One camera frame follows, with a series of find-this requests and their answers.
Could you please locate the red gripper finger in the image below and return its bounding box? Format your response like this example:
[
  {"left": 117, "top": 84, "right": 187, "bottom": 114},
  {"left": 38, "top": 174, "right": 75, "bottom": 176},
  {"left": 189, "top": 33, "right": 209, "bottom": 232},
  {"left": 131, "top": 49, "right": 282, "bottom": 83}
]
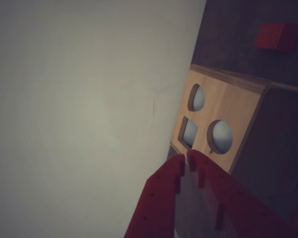
[
  {"left": 187, "top": 150, "right": 298, "bottom": 238},
  {"left": 124, "top": 153, "right": 185, "bottom": 238}
]

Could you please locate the wooden shape sorter box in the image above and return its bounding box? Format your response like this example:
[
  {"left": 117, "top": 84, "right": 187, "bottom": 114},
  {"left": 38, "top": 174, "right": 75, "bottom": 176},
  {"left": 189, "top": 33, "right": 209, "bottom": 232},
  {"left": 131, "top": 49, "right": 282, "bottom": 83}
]
[{"left": 169, "top": 64, "right": 298, "bottom": 206}]

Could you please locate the red cube block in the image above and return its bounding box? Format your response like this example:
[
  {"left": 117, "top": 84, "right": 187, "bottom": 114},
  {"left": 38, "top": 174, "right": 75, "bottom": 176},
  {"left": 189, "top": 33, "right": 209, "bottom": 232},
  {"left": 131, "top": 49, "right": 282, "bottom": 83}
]
[{"left": 254, "top": 22, "right": 298, "bottom": 54}]

